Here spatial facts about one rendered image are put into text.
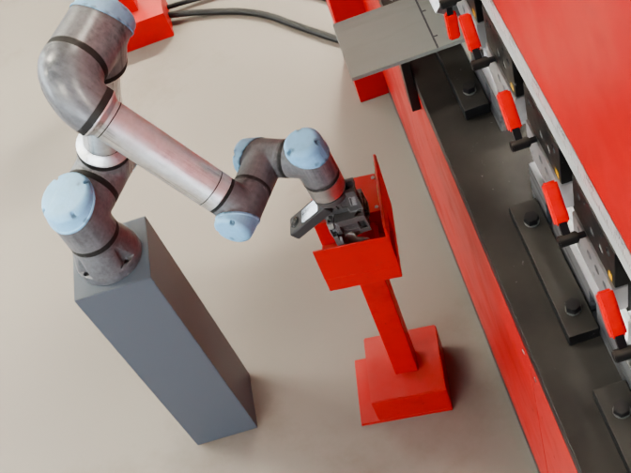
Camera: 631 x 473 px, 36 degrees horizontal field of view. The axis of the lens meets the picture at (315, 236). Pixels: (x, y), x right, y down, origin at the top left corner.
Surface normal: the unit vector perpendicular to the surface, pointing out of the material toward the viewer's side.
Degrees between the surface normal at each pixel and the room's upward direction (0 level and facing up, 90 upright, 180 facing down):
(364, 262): 90
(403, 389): 0
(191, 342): 90
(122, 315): 90
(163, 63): 0
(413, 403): 90
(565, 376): 0
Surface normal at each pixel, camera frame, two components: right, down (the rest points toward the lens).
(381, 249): 0.07, 0.79
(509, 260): -0.25, -0.57
